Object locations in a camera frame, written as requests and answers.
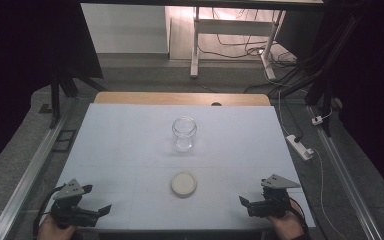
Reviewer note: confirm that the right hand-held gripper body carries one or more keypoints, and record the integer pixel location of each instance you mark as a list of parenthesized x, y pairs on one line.
[(273, 205)]

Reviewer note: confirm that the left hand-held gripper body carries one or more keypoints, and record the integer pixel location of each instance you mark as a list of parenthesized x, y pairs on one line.
[(67, 208)]

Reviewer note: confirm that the cream round jar lid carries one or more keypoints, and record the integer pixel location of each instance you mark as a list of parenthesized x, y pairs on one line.
[(183, 184)]

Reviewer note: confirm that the clear glass jar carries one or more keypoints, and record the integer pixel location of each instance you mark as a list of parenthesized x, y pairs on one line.
[(184, 143)]

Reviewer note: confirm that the person's right hand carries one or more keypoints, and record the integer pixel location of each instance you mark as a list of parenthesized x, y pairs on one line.
[(288, 225)]

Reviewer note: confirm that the person's left hand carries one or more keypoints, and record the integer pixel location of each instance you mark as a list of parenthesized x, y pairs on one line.
[(51, 230)]

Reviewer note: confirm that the white power strip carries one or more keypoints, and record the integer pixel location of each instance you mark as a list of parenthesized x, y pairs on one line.
[(300, 148)]

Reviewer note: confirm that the black plug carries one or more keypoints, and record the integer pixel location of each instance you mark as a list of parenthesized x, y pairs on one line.
[(298, 138)]

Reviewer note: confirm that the white table cover board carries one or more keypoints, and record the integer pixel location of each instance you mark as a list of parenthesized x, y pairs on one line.
[(130, 143)]

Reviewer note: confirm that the small white adapter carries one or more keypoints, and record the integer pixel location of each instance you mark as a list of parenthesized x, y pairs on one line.
[(317, 120)]

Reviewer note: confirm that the black metal stand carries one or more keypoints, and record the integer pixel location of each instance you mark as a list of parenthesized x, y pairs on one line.
[(326, 96), (55, 100)]

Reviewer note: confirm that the black curtain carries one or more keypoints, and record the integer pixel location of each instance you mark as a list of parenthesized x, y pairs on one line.
[(380, 100), (13, 66)]

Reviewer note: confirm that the light wooden panel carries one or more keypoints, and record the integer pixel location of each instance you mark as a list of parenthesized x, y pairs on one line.
[(180, 36)]

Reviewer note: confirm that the dark overhead beam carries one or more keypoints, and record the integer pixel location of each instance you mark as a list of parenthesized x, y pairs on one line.
[(180, 2)]

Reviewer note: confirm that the aluminium floor rail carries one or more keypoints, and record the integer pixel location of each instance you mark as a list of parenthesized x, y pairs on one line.
[(346, 183), (30, 173)]

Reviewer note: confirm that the white desk frame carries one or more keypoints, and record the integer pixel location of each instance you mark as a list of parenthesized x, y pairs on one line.
[(233, 27)]

